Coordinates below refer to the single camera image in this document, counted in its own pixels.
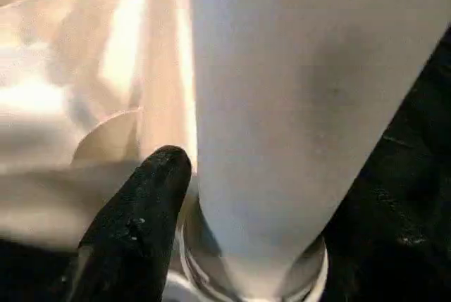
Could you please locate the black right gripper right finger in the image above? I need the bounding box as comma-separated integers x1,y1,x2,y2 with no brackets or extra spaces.
322,150,451,302

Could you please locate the black plastic mat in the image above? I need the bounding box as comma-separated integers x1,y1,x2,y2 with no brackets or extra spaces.
0,23,451,302

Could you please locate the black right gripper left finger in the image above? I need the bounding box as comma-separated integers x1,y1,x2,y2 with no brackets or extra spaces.
68,144,194,302

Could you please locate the white plastic table top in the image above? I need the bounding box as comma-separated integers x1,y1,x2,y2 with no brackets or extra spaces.
0,0,330,302

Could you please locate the white plastic table leg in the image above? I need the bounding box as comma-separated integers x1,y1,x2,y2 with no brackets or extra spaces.
190,0,451,298

